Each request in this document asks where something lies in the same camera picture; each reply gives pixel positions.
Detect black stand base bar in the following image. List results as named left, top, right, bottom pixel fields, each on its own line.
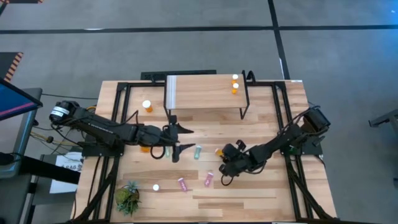
left=0, top=152, right=81, bottom=185

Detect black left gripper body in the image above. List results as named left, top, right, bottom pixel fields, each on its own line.
left=138, top=125, right=175, bottom=147

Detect black aluminium rig frame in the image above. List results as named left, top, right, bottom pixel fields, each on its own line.
left=70, top=80, right=340, bottom=223

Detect white paper sheet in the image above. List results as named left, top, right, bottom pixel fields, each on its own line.
left=49, top=151, right=84, bottom=194

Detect wooden shelf black metal legs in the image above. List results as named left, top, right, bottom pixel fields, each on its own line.
left=164, top=70, right=251, bottom=121

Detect black mat orange stripes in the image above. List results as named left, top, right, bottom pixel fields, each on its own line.
left=0, top=52, right=24, bottom=83
left=0, top=0, right=45, bottom=4

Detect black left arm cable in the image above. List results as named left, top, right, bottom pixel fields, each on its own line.
left=150, top=143, right=167, bottom=160

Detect blue screen monitor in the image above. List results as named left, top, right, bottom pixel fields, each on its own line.
left=0, top=77, right=44, bottom=121

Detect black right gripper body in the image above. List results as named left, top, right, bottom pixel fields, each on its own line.
left=219, top=142, right=249, bottom=177

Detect gray monitor stand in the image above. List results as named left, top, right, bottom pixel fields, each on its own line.
left=0, top=88, right=44, bottom=180

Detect potted succulent plant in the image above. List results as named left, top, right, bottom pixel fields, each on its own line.
left=113, top=180, right=141, bottom=217

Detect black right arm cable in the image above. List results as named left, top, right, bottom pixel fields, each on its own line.
left=220, top=169, right=238, bottom=187

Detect gray furniture leg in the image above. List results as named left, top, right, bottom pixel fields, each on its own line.
left=368, top=108, right=398, bottom=128

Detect thin black floor cable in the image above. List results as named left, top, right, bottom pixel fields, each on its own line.
left=42, top=93, right=99, bottom=100

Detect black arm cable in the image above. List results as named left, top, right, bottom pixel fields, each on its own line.
left=220, top=169, right=238, bottom=187
left=150, top=143, right=167, bottom=160

